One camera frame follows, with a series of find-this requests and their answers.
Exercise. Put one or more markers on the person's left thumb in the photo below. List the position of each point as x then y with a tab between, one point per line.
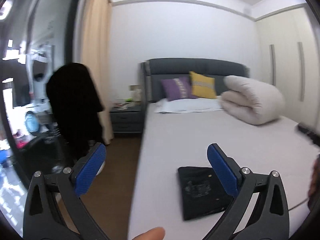
157	233

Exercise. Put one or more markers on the black denim pants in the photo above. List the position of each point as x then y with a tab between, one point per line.
202	193

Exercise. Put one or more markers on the cream wardrobe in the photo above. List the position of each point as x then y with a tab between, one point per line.
290	62

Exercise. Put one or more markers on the person's right hand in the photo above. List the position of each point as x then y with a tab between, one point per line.
314	184

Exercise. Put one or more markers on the grey bedside table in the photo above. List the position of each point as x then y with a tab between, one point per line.
129	120

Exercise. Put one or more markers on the purple cushion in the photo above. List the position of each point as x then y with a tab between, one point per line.
177	88

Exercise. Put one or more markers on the white paper bag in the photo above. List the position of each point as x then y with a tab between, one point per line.
137	96

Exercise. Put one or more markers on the rolled beige duvet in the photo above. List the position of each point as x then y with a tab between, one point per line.
251	101

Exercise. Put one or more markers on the beige curtain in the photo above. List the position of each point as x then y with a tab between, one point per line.
96	23

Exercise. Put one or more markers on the dark grey padded headboard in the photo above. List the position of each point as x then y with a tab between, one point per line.
154	70

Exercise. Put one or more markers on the white wire basket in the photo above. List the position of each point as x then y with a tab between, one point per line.
123	104

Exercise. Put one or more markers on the white pillow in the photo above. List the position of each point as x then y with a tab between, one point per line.
197	105

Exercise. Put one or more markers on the black garment on rack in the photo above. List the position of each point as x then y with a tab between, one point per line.
75	105

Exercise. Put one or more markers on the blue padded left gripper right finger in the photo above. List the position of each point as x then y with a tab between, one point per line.
226	169

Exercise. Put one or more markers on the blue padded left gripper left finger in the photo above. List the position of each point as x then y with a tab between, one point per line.
86	168

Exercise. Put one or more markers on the bed with white sheet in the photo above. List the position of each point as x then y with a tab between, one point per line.
171	141

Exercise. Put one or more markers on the yellow cushion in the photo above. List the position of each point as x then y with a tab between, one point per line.
202	86

